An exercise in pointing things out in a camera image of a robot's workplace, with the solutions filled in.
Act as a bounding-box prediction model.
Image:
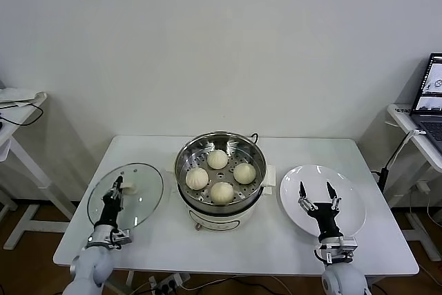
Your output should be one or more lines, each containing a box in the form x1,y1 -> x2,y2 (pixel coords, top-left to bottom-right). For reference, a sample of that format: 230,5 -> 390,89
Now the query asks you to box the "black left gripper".
95,175 -> 126,229

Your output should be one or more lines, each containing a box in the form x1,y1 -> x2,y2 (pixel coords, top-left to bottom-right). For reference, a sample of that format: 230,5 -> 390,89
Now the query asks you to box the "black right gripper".
298,180 -> 344,240

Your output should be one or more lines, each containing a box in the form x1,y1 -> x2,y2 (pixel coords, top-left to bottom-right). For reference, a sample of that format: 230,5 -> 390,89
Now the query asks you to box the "round glass pot lid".
86,162 -> 164,231

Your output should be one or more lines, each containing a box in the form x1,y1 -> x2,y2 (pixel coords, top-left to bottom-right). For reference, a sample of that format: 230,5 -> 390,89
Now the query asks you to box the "white steamed baozi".
210,181 -> 236,205
233,162 -> 257,184
185,166 -> 210,191
206,149 -> 229,171

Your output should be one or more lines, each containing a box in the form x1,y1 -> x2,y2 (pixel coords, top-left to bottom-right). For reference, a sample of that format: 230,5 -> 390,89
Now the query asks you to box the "perforated steel steamer basket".
174,131 -> 267,215

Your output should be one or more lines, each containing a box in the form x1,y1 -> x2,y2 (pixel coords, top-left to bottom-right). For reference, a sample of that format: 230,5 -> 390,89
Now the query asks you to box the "round white plate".
279,164 -> 367,240

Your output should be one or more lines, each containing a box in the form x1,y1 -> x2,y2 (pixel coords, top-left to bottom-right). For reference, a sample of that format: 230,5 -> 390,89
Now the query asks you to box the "white electric cooking pot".
165,162 -> 278,233

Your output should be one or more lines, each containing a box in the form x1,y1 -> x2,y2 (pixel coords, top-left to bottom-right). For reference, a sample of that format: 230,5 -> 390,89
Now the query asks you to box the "white power strip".
148,272 -> 191,292

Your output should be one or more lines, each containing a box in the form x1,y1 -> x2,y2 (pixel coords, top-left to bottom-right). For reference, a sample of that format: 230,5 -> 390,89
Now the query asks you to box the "white power adapter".
410,180 -> 432,195

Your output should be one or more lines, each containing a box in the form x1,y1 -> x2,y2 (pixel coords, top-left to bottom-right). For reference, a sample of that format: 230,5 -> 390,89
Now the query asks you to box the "white laptop side table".
385,104 -> 442,261

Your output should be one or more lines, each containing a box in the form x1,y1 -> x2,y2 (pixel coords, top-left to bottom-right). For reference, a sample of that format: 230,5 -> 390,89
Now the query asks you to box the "white side table with cloth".
0,93 -> 77,251

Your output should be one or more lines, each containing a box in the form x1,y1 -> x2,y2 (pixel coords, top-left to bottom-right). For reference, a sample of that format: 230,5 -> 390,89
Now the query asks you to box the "dark grey open laptop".
409,53 -> 442,156

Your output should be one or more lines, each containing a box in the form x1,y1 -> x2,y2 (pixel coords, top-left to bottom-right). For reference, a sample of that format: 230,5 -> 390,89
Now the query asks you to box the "crumpled white cloth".
0,87 -> 48,105

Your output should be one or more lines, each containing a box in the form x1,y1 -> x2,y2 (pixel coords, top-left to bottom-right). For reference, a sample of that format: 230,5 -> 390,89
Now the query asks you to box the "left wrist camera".
109,229 -> 135,247

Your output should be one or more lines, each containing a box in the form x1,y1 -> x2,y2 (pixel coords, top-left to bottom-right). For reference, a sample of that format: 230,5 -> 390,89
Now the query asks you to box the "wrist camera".
109,229 -> 135,247
316,237 -> 359,263

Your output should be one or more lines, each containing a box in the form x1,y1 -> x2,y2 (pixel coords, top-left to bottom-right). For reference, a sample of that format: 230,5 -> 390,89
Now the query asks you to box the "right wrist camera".
316,237 -> 359,263

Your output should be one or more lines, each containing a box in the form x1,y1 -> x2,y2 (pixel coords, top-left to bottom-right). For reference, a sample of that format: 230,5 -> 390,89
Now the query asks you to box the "black clamp with cable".
371,144 -> 404,191

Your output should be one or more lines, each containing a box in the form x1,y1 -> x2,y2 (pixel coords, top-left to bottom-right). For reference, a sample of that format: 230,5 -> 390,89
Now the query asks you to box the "black looped cable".
0,102 -> 45,126

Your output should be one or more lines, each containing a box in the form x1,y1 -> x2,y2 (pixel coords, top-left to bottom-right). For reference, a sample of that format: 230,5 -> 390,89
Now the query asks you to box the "white usb cable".
400,129 -> 426,158

